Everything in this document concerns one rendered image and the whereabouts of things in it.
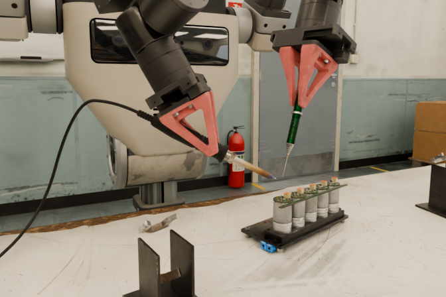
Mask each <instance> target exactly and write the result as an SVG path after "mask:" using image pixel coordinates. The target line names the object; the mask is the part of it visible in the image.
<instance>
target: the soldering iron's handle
mask: <svg viewBox="0 0 446 297"><path fill-rule="evenodd" d="M137 116H138V117H140V118H143V119H145V120H148V121H150V122H151V125H152V126H153V127H154V128H156V129H158V130H160V131H161V132H163V133H164V134H166V135H168V136H169V137H171V138H172V139H175V140H177V141H179V142H181V143H183V144H185V145H187V146H189V147H191V148H195V149H196V150H197V148H196V147H195V146H194V145H192V144H191V143H189V142H188V141H187V140H185V139H184V138H182V137H181V136H180V135H178V134H176V133H175V132H174V131H172V130H170V129H169V128H168V127H166V126H165V125H164V124H162V123H161V122H160V120H159V118H158V116H157V115H155V116H152V115H150V114H148V113H146V112H144V111H142V110H139V111H138V112H137ZM181 125H182V124H181ZM182 126H183V127H184V128H186V129H187V130H188V131H190V132H191V133H192V134H193V135H194V136H196V137H197V138H198V139H200V140H201V141H202V142H203V143H204V144H206V145H208V144H209V142H208V137H206V136H204V135H201V134H200V133H199V132H197V131H194V130H192V129H190V128H188V127H186V126H184V125H182ZM228 148H229V146H228V145H222V144H221V143H220V144H219V143H218V153H216V154H214V155H212V156H211V157H213V158H216V160H218V161H219V162H220V163H221V162H222V161H223V160H224V157H225V156H226V153H227V152H228ZM199 151H200V150H199Z"/></svg>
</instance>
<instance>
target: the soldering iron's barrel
mask: <svg viewBox="0 0 446 297"><path fill-rule="evenodd" d="M224 160H225V161H226V162H229V163H230V164H231V163H233V162H235V163H236V164H239V165H240V166H243V167H245V168H247V169H249V170H251V171H253V172H255V173H257V174H259V175H261V176H263V177H265V178H270V176H271V173H269V172H267V171H265V170H263V169H261V168H259V167H257V166H255V165H253V164H250V163H249V162H246V161H245V160H242V159H241V158H238V157H237V156H236V153H234V152H232V151H229V150H228V152H227V153H226V156H225V157H224Z"/></svg>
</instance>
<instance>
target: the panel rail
mask: <svg viewBox="0 0 446 297"><path fill-rule="evenodd" d="M347 185H348V184H343V185H338V186H337V187H334V188H331V189H330V188H328V189H327V190H325V191H323V192H319V193H318V192H317V193H316V194H313V195H312V196H308V197H303V198H302V199H300V200H297V201H294V202H290V203H288V204H285V205H283V206H279V208H281V209H283V208H286V207H288V206H292V205H293V204H297V203H299V202H302V201H305V200H308V199H311V198H314V197H316V196H320V195H321V194H325V193H327V192H330V191H333V190H336V189H339V188H341V187H344V186H347Z"/></svg>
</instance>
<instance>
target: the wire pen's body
mask: <svg viewBox="0 0 446 297"><path fill-rule="evenodd" d="M298 92H299V88H298V91H297V97H296V100H295V105H294V109H293V111H292V112H291V114H292V119H291V124H290V127H289V133H288V136H287V142H286V143H291V144H295V139H296V134H297V129H298V126H299V120H300V117H301V116H303V114H302V107H300V106H298Z"/></svg>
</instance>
